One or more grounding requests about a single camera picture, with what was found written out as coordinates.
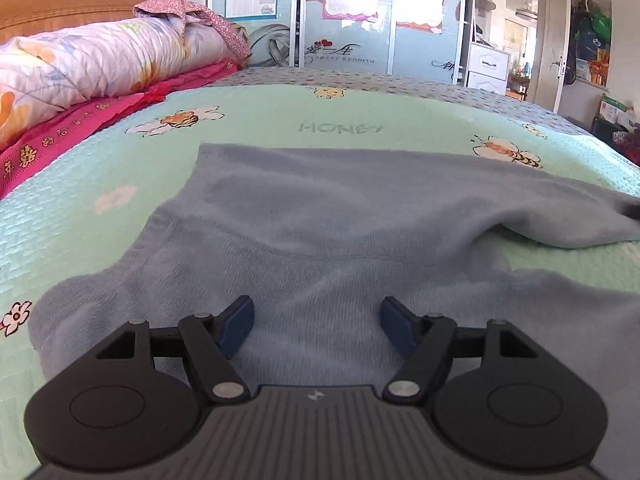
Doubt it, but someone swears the heap of clothes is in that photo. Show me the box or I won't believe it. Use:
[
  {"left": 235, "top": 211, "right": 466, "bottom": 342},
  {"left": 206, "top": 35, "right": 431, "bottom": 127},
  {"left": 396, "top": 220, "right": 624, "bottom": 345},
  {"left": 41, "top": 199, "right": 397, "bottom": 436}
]
[{"left": 607, "top": 130, "right": 640, "bottom": 161}]

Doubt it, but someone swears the green bee-print bedsheet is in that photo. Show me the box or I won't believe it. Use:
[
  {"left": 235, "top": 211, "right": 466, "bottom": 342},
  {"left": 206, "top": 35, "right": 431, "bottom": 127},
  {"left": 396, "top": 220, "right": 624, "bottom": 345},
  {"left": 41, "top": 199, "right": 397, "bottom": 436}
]
[{"left": 222, "top": 66, "right": 601, "bottom": 136}]

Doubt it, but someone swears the green bee-print bedspread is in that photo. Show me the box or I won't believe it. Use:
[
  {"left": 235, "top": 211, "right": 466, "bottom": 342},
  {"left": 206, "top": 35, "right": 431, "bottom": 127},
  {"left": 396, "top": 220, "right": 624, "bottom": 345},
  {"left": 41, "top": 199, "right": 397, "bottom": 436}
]
[{"left": 0, "top": 82, "right": 640, "bottom": 480}]

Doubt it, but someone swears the cluster of hanging bags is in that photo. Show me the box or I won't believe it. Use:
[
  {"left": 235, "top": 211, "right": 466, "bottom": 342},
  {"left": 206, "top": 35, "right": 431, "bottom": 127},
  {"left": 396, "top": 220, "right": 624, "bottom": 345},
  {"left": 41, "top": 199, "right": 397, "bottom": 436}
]
[{"left": 570, "top": 0, "right": 613, "bottom": 88}]

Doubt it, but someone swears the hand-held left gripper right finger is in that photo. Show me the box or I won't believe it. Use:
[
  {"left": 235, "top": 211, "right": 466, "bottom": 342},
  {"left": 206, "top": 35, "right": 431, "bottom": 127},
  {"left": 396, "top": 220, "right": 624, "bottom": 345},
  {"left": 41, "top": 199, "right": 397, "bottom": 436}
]
[{"left": 379, "top": 296, "right": 540, "bottom": 404}]

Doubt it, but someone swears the white drawer cabinet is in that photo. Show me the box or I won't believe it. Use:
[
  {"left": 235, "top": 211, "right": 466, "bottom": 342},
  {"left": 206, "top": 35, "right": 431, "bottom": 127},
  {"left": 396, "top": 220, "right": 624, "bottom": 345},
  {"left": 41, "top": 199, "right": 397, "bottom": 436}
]
[{"left": 466, "top": 41, "right": 512, "bottom": 95}]

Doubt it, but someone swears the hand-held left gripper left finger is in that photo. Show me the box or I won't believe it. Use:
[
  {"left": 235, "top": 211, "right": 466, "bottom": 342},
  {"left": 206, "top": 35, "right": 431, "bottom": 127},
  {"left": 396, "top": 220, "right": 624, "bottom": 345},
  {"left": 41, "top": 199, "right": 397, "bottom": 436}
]
[{"left": 97, "top": 295, "right": 254, "bottom": 406}]

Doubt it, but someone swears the pink floral quilt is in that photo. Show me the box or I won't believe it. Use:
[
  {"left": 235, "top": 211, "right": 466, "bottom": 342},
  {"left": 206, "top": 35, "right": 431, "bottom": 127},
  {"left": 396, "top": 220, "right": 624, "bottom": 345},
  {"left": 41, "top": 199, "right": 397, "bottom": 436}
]
[{"left": 0, "top": 0, "right": 252, "bottom": 153}]

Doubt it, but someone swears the green white carton box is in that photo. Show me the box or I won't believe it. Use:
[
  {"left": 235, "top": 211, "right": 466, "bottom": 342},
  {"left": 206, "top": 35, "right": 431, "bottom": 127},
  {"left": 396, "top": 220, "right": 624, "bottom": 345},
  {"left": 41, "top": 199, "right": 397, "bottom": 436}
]
[{"left": 599, "top": 94, "right": 632, "bottom": 128}]

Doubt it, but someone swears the wooden headboard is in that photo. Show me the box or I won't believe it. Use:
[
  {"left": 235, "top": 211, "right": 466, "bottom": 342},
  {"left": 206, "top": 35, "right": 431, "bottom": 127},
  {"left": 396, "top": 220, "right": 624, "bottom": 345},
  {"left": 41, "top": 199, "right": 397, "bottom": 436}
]
[{"left": 0, "top": 0, "right": 173, "bottom": 48}]

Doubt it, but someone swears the white door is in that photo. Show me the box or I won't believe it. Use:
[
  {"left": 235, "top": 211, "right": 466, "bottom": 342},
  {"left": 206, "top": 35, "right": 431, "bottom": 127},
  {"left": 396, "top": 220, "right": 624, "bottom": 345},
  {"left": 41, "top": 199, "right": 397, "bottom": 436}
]
[{"left": 536, "top": 0, "right": 572, "bottom": 115}]

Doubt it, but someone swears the sliding-door wardrobe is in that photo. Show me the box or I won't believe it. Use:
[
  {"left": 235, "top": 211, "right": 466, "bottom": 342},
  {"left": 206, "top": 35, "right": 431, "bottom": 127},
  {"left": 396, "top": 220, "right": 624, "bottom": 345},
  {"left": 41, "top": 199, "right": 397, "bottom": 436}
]
[{"left": 205, "top": 0, "right": 476, "bottom": 86}]

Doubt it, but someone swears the grey coiled hose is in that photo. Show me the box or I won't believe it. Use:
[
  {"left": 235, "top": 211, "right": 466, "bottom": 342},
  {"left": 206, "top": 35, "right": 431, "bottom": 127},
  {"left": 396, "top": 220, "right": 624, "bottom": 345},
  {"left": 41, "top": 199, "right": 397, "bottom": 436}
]
[{"left": 248, "top": 23, "right": 292, "bottom": 68}]

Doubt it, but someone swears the light blue knit garment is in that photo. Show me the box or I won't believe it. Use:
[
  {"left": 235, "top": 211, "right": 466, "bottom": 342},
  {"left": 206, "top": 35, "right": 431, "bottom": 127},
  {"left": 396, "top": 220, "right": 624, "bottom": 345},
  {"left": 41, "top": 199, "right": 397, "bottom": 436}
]
[{"left": 27, "top": 142, "right": 640, "bottom": 388}]

